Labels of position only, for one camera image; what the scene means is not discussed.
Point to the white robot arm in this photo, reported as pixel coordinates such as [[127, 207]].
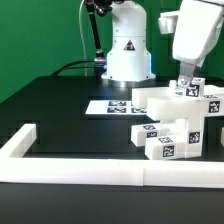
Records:
[[129, 61]]

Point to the white chair seat part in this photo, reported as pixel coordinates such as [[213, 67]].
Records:
[[191, 131]]

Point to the white tagged cube nut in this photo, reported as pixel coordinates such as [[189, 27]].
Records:
[[222, 137], [196, 88]]

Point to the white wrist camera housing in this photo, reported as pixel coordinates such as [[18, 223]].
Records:
[[167, 22]]

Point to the white U-shaped obstacle fence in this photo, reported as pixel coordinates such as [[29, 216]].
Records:
[[15, 167]]

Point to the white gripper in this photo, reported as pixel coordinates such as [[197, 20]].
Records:
[[197, 31]]

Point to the white chair back frame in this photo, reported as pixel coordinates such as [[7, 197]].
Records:
[[165, 103]]

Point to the white fiducial marker sheet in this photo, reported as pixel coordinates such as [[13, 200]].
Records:
[[113, 107]]

